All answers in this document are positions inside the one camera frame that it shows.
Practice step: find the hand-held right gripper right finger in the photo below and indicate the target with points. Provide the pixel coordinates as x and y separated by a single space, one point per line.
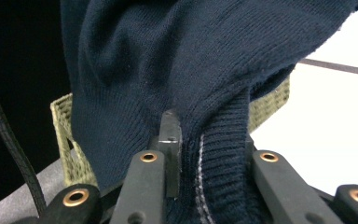
249 143

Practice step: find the navy knit vest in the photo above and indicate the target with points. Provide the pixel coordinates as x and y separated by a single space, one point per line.
167 62

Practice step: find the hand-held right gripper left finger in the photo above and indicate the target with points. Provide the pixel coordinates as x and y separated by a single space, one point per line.
171 140

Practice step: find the green woven basket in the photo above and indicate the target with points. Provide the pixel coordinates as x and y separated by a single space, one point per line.
65 130

